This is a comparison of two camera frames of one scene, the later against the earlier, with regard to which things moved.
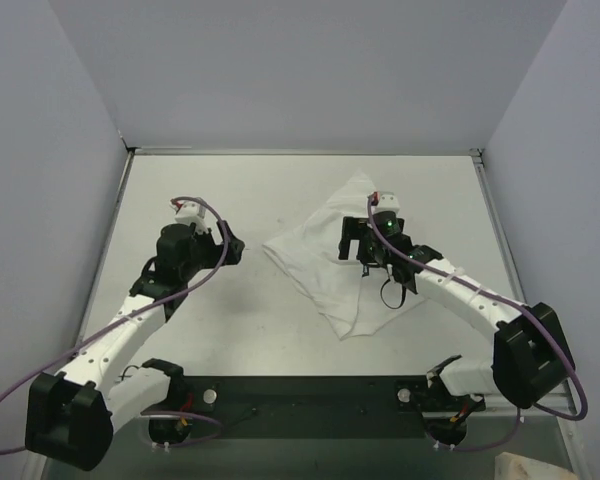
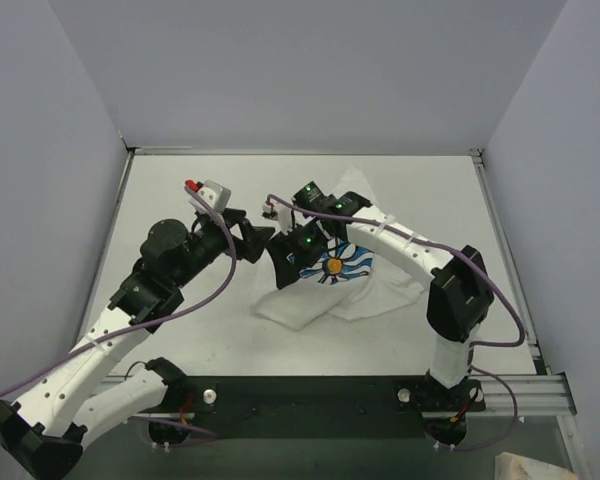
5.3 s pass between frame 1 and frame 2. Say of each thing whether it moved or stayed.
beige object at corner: stayed
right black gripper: moved
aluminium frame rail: stayed
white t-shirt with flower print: moved
